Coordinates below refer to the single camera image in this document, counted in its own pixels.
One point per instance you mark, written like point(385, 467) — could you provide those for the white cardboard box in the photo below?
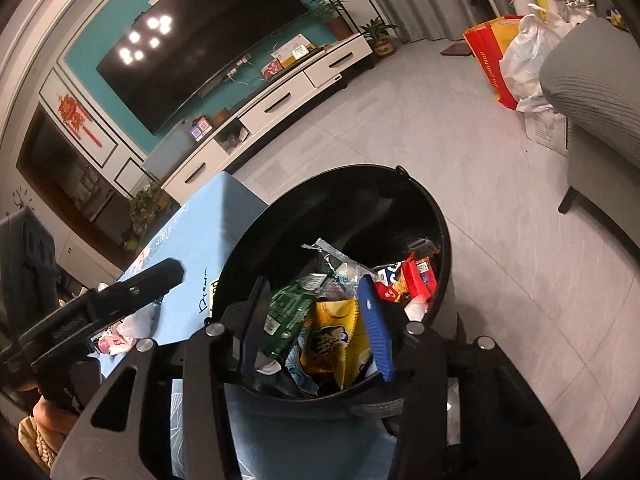
point(545, 132)

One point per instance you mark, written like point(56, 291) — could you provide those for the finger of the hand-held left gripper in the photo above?
point(145, 282)

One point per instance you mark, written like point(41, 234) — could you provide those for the photo frame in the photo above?
point(272, 69)

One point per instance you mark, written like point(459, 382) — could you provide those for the crumpled white plastic bag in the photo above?
point(139, 322)

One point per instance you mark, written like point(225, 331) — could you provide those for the yellow snack packet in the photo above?
point(330, 340)

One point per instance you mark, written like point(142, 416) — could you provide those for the grey armchair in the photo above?
point(600, 90)

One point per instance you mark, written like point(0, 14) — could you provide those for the small potted plant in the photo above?
point(379, 40)

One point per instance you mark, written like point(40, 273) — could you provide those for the blue floral tablecloth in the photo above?
point(200, 240)

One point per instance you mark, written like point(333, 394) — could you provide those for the yellow red shopping bag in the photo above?
point(485, 60)

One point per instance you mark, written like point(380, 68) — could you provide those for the white paper cup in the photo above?
point(415, 309)

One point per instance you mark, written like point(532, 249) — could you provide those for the dark doormat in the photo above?
point(456, 50)

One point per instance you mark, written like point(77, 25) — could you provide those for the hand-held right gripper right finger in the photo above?
point(375, 325)

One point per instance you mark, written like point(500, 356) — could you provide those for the white television cabinet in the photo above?
point(280, 105)

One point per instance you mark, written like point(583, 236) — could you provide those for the tall potted plant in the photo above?
point(332, 17)

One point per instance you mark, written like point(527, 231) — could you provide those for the black trash bin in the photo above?
point(350, 200)

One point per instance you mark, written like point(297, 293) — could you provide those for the person's left forearm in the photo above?
point(50, 420)

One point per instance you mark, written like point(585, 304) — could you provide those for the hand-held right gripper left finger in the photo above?
point(252, 327)

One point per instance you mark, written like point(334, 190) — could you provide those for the black television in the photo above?
point(200, 50)

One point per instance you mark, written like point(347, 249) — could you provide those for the green snack packet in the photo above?
point(285, 315)

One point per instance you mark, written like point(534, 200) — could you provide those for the bushy potted plant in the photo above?
point(142, 215)

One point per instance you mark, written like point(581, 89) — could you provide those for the large white plastic bag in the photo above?
point(530, 55)

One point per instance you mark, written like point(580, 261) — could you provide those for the grey flat panel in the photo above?
point(170, 152)

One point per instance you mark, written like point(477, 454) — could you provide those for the red wrapper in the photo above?
point(417, 277)

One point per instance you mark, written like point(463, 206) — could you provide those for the white desk calendar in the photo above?
point(290, 50)

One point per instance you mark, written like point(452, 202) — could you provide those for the clear plastic bag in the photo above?
point(345, 272)

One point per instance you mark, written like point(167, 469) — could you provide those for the red wall ornament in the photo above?
point(75, 117)

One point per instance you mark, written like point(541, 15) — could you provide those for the small blue red boxes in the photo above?
point(200, 129)

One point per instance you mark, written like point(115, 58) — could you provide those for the pink wrapper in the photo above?
point(112, 342)

